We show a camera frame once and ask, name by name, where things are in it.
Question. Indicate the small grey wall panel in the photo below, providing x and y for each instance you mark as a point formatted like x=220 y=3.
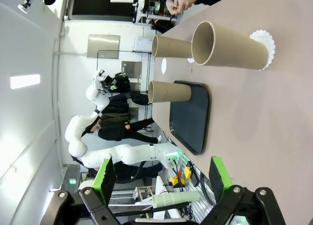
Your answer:
x=131 y=69

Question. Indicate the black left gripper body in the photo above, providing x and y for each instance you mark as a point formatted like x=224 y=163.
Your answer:
x=108 y=82

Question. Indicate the green exit sign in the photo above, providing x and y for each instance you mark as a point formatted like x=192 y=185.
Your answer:
x=72 y=181

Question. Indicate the black plastic tray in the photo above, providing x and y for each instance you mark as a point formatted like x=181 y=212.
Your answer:
x=189 y=117

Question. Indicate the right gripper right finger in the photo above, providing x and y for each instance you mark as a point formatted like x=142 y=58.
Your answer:
x=220 y=183

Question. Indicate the standing person in black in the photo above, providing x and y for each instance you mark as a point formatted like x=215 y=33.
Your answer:
x=119 y=104

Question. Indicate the person's right hand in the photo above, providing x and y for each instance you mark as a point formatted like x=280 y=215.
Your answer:
x=172 y=7

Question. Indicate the pale green cup stack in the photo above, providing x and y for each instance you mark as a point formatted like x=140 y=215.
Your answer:
x=176 y=199

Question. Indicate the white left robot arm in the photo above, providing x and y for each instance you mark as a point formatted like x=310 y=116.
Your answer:
x=137 y=152

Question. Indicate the person's left hand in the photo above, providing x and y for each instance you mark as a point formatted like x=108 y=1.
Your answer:
x=184 y=0

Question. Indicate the white scalloped paper coaster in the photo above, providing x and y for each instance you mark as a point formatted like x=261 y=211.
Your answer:
x=190 y=60
x=163 y=66
x=269 y=44

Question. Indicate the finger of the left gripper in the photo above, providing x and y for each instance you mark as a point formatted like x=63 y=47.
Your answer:
x=113 y=87
x=119 y=75

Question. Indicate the bending person in black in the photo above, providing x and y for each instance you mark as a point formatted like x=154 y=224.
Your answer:
x=115 y=132

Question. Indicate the rectangular ceiling light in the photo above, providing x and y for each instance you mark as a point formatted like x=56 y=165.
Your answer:
x=24 y=81

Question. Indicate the tan tall cup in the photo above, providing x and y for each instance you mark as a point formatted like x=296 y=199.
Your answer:
x=168 y=91
x=232 y=49
x=171 y=47

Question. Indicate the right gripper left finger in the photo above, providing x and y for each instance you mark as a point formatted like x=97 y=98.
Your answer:
x=106 y=183

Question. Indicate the ceiling mounted camera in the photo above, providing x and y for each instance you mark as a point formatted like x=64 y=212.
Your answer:
x=25 y=3

